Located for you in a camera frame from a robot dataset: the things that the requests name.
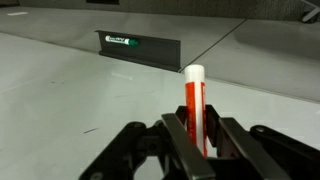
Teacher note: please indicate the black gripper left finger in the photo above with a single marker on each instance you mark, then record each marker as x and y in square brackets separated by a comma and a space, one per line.
[186, 156]

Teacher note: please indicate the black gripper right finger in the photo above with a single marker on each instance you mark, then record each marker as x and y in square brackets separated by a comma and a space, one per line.
[246, 150]

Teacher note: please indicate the red and white marker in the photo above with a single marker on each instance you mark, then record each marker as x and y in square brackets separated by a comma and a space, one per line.
[195, 100]

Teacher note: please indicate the black marker tray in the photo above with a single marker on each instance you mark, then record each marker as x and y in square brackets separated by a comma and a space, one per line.
[150, 50]

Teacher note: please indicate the large white whiteboard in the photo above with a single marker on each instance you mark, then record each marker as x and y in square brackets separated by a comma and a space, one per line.
[66, 100]

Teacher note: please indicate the green and white marker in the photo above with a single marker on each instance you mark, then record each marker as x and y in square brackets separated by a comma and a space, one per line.
[116, 40]

